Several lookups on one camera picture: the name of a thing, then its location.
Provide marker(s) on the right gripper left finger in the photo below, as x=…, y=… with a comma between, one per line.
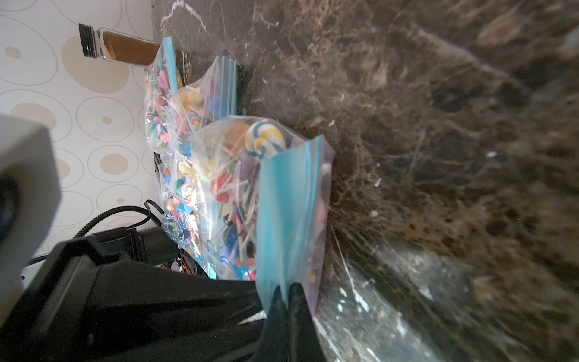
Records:
x=86, y=304

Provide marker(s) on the brown spice jar black cap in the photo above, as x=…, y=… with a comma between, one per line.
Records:
x=117, y=47

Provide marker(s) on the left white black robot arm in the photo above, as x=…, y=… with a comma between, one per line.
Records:
x=145, y=242

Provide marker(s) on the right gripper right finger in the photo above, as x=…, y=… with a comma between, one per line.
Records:
x=304, y=344

